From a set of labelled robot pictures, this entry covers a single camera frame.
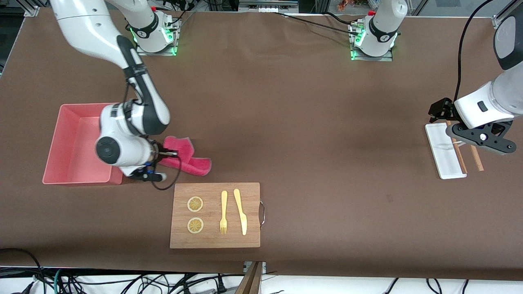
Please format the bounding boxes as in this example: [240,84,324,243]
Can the pink microfibre cloth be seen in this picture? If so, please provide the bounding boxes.
[159,136,212,177]

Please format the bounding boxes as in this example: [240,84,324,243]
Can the white rectangular tray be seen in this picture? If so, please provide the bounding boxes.
[425,122,467,180]

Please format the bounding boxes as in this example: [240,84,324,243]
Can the yellow plastic fork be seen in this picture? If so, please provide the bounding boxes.
[219,190,228,235]

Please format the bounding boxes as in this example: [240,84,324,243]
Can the pink plastic bin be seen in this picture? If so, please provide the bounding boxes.
[42,103,125,185]

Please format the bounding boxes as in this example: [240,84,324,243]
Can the yellow plastic knife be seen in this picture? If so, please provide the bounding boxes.
[233,189,248,236]

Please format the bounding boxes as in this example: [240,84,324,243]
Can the brown table cover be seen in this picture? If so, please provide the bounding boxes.
[0,8,523,282]

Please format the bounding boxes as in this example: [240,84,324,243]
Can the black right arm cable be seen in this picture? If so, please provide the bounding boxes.
[123,78,183,191]

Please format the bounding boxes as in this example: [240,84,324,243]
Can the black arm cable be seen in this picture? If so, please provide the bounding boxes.
[123,78,183,191]
[455,0,496,101]

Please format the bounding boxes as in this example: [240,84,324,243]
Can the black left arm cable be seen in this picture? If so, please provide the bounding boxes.
[455,0,496,101]

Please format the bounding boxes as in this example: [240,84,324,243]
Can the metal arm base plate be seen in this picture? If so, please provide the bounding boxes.
[350,22,393,62]
[135,16,181,56]

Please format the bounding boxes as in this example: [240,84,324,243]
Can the wooden cutting board with handle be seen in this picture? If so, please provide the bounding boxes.
[170,182,266,249]

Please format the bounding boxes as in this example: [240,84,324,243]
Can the black table cable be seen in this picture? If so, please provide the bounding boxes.
[323,11,361,25]
[272,11,360,32]

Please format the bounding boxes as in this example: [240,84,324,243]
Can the silver metal bracket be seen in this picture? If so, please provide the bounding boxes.
[243,261,267,275]

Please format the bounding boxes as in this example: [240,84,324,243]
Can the brown wooden post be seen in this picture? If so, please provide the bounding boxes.
[235,261,264,294]

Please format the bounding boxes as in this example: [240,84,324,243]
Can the teal cable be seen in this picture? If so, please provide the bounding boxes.
[53,268,66,294]

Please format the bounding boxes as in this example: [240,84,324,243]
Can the thick black looped cable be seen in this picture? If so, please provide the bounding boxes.
[0,248,43,294]

